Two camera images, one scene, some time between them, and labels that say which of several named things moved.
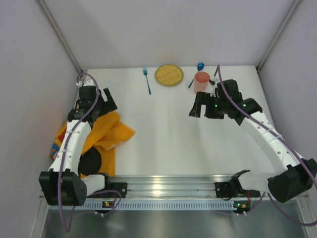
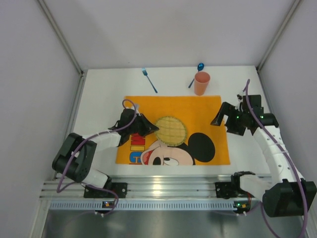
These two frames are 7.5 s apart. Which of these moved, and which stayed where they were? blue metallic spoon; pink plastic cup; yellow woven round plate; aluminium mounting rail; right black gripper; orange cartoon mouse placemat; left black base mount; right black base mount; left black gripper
Moved: left black gripper; right black gripper; orange cartoon mouse placemat; yellow woven round plate
Stayed: blue metallic spoon; right black base mount; aluminium mounting rail; left black base mount; pink plastic cup
